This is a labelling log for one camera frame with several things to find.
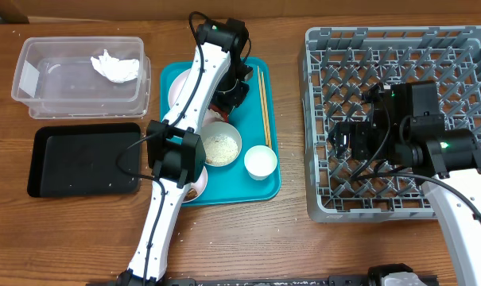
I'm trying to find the small pink plate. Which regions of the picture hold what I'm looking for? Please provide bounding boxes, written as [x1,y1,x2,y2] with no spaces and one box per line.
[183,167,208,203]

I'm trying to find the black tray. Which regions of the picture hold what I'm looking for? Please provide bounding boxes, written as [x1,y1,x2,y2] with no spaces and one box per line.
[27,122,142,198]

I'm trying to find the white cup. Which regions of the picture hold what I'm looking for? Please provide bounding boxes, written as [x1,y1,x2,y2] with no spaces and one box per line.
[244,145,277,180]

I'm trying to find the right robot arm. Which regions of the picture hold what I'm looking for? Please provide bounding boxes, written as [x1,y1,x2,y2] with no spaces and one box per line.
[328,80,481,285]

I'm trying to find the white napkin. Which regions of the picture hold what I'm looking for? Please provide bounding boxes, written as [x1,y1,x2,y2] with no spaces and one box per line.
[90,49,140,83]

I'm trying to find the large white plate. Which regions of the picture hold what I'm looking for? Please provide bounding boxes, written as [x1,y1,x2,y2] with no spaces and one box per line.
[168,69,213,127]

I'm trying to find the brown food scrap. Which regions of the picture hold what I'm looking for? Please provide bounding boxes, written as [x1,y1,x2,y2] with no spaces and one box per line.
[185,188,198,200]

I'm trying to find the teal serving tray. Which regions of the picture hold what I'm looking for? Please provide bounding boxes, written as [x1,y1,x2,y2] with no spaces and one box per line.
[159,56,282,207]

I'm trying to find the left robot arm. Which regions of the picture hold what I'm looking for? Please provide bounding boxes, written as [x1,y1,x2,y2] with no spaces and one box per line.
[115,17,253,286]

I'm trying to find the grey bowl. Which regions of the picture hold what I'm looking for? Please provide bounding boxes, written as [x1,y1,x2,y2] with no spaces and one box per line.
[200,122,242,167]

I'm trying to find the red snack wrapper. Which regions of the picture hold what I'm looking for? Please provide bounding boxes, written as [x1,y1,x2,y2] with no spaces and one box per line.
[207,104,229,122]

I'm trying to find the clear plastic bin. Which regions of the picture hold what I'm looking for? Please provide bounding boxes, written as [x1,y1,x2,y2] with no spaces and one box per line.
[11,37,151,119]

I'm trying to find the grey dishwasher rack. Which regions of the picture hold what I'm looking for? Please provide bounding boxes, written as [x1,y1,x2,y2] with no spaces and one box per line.
[299,25,481,222]

